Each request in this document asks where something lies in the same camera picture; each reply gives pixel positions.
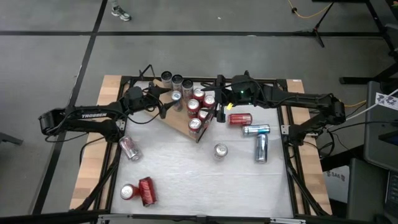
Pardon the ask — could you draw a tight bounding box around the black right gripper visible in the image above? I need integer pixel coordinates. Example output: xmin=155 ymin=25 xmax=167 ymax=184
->
xmin=201 ymin=73 xmax=266 ymax=124

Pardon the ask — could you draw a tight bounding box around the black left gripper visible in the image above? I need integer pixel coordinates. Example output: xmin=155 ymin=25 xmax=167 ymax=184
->
xmin=125 ymin=86 xmax=178 ymax=120

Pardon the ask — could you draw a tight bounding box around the red Fanta can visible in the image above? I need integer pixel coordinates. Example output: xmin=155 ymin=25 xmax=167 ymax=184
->
xmin=192 ymin=87 xmax=206 ymax=103
xmin=202 ymin=95 xmax=216 ymax=110
xmin=197 ymin=108 xmax=211 ymax=124
xmin=188 ymin=117 xmax=203 ymax=138
xmin=186 ymin=98 xmax=200 ymax=119

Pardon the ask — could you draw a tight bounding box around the blue silver slim can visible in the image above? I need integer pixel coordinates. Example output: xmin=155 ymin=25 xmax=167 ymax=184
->
xmin=255 ymin=133 xmax=269 ymax=164
xmin=171 ymin=90 xmax=183 ymax=112
xmin=242 ymin=124 xmax=271 ymax=137

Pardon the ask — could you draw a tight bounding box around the red Coca-Cola can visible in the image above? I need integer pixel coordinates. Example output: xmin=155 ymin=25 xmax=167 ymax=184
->
xmin=138 ymin=176 xmax=158 ymax=208
xmin=228 ymin=113 xmax=253 ymax=127

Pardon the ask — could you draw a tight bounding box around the silver Diet Coke can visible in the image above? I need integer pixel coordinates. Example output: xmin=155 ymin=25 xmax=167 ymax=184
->
xmin=212 ymin=142 xmax=229 ymax=162

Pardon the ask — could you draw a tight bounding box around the red silver slim can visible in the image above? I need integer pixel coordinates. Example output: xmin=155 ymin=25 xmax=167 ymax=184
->
xmin=119 ymin=134 xmax=144 ymax=162

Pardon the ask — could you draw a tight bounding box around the red soda can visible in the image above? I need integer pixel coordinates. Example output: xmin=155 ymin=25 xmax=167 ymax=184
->
xmin=120 ymin=183 xmax=140 ymax=200

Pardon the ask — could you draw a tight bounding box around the black tripod stand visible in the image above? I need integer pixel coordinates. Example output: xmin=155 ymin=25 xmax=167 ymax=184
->
xmin=294 ymin=1 xmax=335 ymax=49

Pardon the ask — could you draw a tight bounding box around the silver aluminium bar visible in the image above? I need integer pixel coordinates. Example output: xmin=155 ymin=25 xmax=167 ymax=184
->
xmin=96 ymin=213 xmax=307 ymax=224

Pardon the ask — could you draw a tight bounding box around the white labelled box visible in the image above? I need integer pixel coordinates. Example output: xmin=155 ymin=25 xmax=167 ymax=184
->
xmin=323 ymin=169 xmax=351 ymax=203

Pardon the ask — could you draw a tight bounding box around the dark chair base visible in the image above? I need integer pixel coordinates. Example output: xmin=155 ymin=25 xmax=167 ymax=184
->
xmin=0 ymin=132 xmax=24 ymax=146

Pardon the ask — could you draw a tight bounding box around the grey cabinet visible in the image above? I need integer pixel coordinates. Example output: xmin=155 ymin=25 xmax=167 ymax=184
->
xmin=363 ymin=80 xmax=398 ymax=172

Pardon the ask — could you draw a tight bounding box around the white paper label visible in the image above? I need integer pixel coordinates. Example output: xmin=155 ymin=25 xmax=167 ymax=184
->
xmin=375 ymin=91 xmax=398 ymax=111

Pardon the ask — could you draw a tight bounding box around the grey box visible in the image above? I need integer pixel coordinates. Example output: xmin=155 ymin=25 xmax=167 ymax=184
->
xmin=346 ymin=157 xmax=398 ymax=223

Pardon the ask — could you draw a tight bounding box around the yellow floor cable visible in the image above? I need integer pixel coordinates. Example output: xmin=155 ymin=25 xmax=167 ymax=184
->
xmin=287 ymin=0 xmax=334 ymax=19

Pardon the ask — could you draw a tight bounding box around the black desk frame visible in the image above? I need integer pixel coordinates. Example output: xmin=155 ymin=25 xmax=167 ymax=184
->
xmin=312 ymin=0 xmax=398 ymax=85

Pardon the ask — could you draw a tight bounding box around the white cable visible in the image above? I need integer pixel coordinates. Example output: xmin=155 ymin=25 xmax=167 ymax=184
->
xmin=345 ymin=88 xmax=398 ymax=122

